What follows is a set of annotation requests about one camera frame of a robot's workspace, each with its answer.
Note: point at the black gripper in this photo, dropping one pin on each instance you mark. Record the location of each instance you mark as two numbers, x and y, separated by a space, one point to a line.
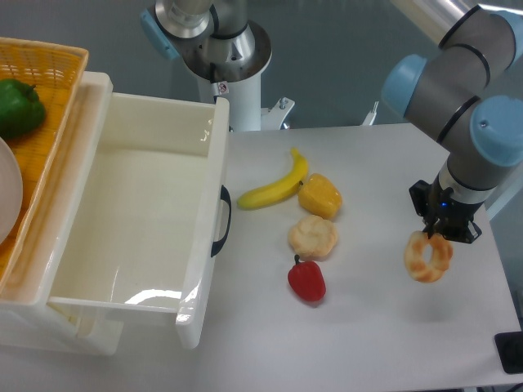
442 214

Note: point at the glazed ring donut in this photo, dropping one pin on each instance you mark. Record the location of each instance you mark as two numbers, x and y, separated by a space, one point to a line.
427 259

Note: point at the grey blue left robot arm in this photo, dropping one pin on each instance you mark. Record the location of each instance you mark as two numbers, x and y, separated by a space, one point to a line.
178 28

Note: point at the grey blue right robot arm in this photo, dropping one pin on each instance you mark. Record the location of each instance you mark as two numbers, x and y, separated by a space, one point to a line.
442 98

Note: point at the open white drawer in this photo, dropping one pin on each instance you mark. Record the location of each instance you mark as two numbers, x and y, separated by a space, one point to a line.
139 250

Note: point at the white drawer cabinet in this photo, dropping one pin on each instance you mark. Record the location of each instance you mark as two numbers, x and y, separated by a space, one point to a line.
27 319

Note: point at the yellow bell pepper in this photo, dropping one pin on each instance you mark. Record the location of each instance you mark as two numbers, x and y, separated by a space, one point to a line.
320 197

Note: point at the round cream puff donut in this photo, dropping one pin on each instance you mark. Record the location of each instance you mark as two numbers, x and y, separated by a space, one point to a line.
313 237

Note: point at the red bell pepper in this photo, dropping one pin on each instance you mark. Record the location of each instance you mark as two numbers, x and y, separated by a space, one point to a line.
306 280

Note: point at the black device at table edge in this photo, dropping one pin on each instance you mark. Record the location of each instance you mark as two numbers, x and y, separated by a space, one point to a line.
510 347

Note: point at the yellow banana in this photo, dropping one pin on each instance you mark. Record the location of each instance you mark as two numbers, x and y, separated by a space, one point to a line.
279 190

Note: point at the orange woven basket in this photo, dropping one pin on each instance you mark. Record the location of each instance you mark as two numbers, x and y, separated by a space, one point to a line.
55 72

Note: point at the white plate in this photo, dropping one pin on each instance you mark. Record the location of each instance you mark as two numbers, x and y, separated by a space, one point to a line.
11 190

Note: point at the green bell pepper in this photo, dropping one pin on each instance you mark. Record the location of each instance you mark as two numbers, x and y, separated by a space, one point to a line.
21 108

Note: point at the black drawer handle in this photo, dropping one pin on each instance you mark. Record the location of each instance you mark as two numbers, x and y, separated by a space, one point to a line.
223 222

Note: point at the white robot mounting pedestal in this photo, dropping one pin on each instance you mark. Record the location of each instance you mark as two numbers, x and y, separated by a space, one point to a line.
241 94

